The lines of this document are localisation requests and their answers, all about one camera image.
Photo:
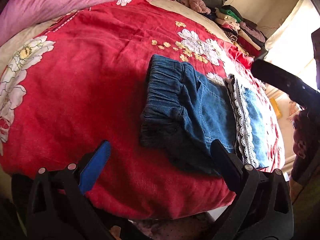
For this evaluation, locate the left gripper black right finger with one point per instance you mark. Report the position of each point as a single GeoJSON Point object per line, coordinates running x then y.
{"type": "Point", "coordinates": [228, 165]}

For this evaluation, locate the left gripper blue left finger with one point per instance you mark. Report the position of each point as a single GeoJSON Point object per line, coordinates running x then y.
{"type": "Point", "coordinates": [92, 165]}

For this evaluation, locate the blue denim pants lace hem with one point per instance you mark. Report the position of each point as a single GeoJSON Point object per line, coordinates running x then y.
{"type": "Point", "coordinates": [186, 111]}

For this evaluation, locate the person right hand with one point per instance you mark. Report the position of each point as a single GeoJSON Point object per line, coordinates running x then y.
{"type": "Point", "coordinates": [306, 143]}

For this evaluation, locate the yellow paper bag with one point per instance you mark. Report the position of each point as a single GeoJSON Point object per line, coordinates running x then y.
{"type": "Point", "coordinates": [275, 108]}

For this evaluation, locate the cream window curtain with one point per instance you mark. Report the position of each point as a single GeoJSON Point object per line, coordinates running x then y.
{"type": "Point", "coordinates": [291, 48]}

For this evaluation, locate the stack of folded clothes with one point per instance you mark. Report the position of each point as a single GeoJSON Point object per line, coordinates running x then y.
{"type": "Point", "coordinates": [242, 32]}

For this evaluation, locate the red floral bedspread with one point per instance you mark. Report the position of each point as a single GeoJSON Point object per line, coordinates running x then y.
{"type": "Point", "coordinates": [83, 81]}

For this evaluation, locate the pink crumpled garment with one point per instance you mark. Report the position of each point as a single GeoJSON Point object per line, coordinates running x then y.
{"type": "Point", "coordinates": [196, 5]}

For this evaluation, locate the beige bed sheet mattress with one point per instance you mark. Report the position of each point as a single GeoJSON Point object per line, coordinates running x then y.
{"type": "Point", "coordinates": [14, 42]}

